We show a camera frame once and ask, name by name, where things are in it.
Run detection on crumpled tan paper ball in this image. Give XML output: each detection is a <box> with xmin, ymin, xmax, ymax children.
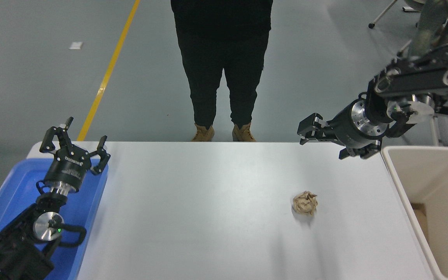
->
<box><xmin>292</xmin><ymin>190</ymin><xmax>319</xmax><ymax>216</ymax></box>

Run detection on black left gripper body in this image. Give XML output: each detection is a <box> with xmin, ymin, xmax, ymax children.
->
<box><xmin>45</xmin><ymin>145</ymin><xmax>93</xmax><ymax>193</ymax></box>

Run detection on blue plastic tray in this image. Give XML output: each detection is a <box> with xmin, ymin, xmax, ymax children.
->
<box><xmin>0</xmin><ymin>157</ymin><xmax>110</xmax><ymax>280</ymax></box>

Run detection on person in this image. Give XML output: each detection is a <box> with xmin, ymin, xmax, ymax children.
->
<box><xmin>170</xmin><ymin>0</ymin><xmax>274</xmax><ymax>142</ymax></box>
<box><xmin>408</xmin><ymin>0</ymin><xmax>448</xmax><ymax>58</ymax></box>

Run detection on large pale bin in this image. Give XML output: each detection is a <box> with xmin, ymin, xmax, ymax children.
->
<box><xmin>381</xmin><ymin>146</ymin><xmax>448</xmax><ymax>280</ymax></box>

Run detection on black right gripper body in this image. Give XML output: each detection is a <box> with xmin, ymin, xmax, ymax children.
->
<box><xmin>327</xmin><ymin>104</ymin><xmax>381</xmax><ymax>151</ymax></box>

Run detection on white wheeled office chair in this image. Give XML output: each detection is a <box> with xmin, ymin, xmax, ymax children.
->
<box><xmin>369</xmin><ymin>0</ymin><xmax>421</xmax><ymax>55</ymax></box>

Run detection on white table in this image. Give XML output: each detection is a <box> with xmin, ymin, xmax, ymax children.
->
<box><xmin>27</xmin><ymin>141</ymin><xmax>436</xmax><ymax>280</ymax></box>

